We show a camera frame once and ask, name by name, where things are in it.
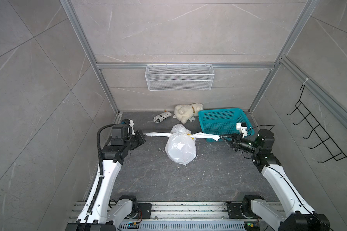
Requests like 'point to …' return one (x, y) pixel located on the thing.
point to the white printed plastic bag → (180, 147)
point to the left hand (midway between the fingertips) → (145, 132)
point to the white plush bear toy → (183, 112)
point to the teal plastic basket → (221, 121)
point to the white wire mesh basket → (179, 77)
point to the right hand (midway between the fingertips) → (222, 137)
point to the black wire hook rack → (332, 148)
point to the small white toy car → (162, 116)
